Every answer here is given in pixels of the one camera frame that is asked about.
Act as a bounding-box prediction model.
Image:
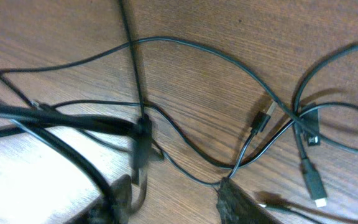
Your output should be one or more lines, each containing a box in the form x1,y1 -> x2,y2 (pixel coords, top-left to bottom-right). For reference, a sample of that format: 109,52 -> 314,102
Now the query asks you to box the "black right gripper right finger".
216,177 -> 278,224

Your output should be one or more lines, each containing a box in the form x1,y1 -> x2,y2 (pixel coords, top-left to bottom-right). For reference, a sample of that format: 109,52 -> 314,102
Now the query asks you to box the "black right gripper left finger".
67,174 -> 132,224

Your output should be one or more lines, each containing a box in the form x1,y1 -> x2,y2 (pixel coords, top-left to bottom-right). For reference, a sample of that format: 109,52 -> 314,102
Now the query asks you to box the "black USB cable short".
0,62 -> 164,212

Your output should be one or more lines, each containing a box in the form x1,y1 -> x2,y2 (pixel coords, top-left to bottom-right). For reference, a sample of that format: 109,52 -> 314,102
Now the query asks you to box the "black USB cable looped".
0,36 -> 358,209

